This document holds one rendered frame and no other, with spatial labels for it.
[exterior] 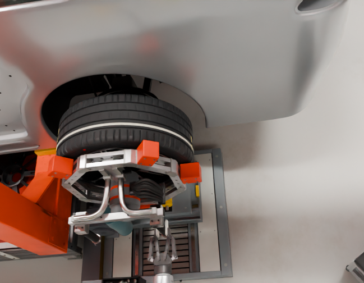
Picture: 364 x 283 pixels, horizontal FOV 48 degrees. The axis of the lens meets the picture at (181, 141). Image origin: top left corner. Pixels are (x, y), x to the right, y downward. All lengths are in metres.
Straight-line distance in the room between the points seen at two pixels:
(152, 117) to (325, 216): 1.38
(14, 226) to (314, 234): 1.70
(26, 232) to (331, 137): 1.97
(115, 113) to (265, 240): 1.34
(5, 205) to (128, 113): 0.64
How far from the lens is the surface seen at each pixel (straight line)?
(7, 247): 2.71
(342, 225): 2.71
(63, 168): 1.84
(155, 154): 1.66
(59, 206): 2.30
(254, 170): 2.80
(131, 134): 1.71
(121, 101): 1.80
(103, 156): 1.76
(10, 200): 1.92
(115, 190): 1.91
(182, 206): 2.53
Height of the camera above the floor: 2.59
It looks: 61 degrees down
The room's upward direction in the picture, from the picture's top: 24 degrees counter-clockwise
